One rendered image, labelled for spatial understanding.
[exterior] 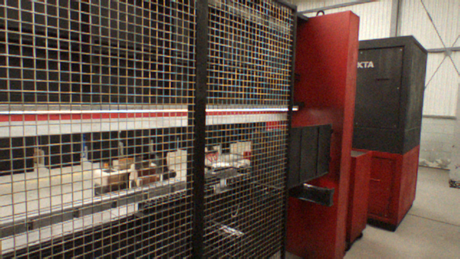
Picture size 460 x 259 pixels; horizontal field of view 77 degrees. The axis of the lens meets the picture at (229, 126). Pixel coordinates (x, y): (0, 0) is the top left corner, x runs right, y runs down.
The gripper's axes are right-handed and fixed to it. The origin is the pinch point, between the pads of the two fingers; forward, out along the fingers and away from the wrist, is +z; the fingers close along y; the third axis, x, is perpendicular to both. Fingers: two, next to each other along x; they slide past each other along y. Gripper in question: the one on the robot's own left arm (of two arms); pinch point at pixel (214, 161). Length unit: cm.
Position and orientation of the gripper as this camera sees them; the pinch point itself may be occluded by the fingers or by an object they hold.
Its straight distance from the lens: 241.9
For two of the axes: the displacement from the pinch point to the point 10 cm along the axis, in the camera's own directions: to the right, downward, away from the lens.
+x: -6.8, 3.8, 6.3
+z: 3.1, 9.2, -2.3
